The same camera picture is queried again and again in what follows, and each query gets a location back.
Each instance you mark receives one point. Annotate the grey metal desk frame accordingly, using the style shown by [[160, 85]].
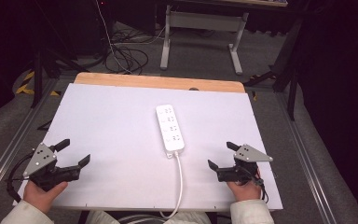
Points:
[[199, 20]]

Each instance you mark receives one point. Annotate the person's left hand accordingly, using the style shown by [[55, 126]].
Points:
[[40, 197]]

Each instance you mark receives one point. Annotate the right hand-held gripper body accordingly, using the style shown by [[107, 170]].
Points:
[[248, 155]]

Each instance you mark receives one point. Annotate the yellow black floor tape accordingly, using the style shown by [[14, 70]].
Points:
[[28, 84]]

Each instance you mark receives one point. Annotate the white board sheet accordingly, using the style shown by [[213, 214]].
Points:
[[112, 130]]

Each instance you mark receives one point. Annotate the black metal stand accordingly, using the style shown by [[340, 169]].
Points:
[[38, 71], [292, 77]]

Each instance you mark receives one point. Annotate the person's lap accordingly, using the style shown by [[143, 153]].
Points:
[[105, 218]]

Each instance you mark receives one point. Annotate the wooden desktop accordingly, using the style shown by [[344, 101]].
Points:
[[261, 2]]

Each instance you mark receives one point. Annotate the aluminium floor rail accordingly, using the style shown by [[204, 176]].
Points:
[[12, 146], [307, 161]]

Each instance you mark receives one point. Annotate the white power strip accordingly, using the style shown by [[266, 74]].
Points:
[[170, 130]]

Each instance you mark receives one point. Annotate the wooden table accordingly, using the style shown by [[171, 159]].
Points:
[[155, 82]]

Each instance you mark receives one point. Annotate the person's right hand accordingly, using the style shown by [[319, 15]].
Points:
[[247, 191]]

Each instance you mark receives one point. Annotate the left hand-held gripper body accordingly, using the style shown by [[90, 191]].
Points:
[[40, 160]]

